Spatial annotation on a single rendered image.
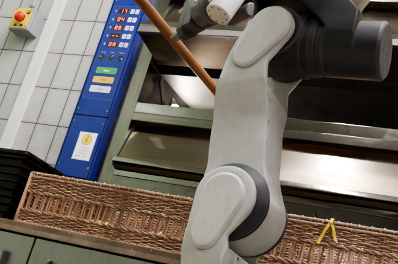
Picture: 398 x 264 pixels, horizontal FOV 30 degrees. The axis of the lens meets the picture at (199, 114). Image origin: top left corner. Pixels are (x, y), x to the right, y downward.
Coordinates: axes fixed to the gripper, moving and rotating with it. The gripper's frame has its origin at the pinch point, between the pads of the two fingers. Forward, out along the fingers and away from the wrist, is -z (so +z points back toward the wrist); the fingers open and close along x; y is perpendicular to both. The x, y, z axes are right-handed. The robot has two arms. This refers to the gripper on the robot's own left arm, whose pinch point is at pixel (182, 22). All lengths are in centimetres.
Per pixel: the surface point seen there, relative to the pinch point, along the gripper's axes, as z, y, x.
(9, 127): -107, -9, 18
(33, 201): -35, -12, 53
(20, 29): -111, -18, -22
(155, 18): -2.7, -7.0, 1.4
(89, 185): -17, -4, 47
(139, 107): -65, 22, 3
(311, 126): -13, 59, 4
